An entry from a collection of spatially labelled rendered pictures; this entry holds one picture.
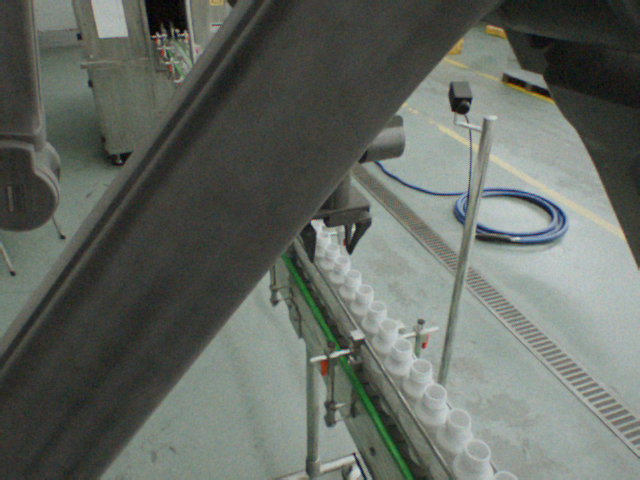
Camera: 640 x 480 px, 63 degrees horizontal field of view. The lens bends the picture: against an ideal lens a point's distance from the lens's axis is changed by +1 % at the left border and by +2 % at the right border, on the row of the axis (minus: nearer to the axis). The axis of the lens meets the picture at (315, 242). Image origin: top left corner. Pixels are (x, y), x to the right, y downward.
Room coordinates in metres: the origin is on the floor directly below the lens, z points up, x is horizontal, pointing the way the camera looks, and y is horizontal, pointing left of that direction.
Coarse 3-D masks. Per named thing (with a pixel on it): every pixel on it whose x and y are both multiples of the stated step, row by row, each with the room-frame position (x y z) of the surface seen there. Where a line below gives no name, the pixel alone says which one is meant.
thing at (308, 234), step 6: (306, 228) 0.63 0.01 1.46; (312, 228) 0.63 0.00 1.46; (300, 234) 0.66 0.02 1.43; (306, 234) 0.61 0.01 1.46; (312, 234) 0.62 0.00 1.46; (306, 240) 0.62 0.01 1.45; (312, 240) 0.62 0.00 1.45; (306, 246) 0.66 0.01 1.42; (312, 246) 0.63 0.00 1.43; (306, 252) 0.66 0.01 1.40; (312, 252) 0.63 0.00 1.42; (312, 258) 0.64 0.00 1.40
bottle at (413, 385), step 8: (416, 360) 0.67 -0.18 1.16; (424, 360) 0.67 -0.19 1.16; (416, 368) 0.67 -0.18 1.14; (424, 368) 0.67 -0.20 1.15; (408, 376) 0.66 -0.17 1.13; (416, 376) 0.64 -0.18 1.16; (424, 376) 0.64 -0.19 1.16; (408, 384) 0.65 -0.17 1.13; (416, 384) 0.64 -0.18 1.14; (424, 384) 0.64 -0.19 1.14; (408, 392) 0.64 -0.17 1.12; (416, 392) 0.63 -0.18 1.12; (408, 400) 0.63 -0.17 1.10; (416, 400) 0.63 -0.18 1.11; (400, 408) 0.65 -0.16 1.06; (400, 416) 0.65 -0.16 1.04; (408, 416) 0.63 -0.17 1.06; (408, 424) 0.63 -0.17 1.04; (408, 432) 0.63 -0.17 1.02
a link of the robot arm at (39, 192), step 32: (0, 0) 0.52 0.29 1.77; (32, 0) 0.54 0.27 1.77; (0, 32) 0.51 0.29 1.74; (32, 32) 0.53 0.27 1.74; (0, 64) 0.51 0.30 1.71; (32, 64) 0.52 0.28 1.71; (0, 96) 0.51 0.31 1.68; (32, 96) 0.52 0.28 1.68; (0, 128) 0.50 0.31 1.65; (32, 128) 0.51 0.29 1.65; (0, 160) 0.48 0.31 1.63; (32, 160) 0.49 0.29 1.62; (0, 192) 0.48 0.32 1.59; (32, 192) 0.49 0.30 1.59; (0, 224) 0.48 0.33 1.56; (32, 224) 0.49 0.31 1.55
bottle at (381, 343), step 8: (384, 320) 0.78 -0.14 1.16; (392, 320) 0.78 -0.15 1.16; (384, 328) 0.78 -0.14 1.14; (392, 328) 0.78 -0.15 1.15; (376, 336) 0.77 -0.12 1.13; (384, 336) 0.75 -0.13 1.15; (392, 336) 0.75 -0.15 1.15; (376, 344) 0.75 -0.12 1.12; (384, 344) 0.75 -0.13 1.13; (392, 344) 0.75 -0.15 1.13; (376, 352) 0.74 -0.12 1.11; (384, 352) 0.74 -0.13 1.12; (376, 368) 0.74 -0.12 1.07; (376, 376) 0.74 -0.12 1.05
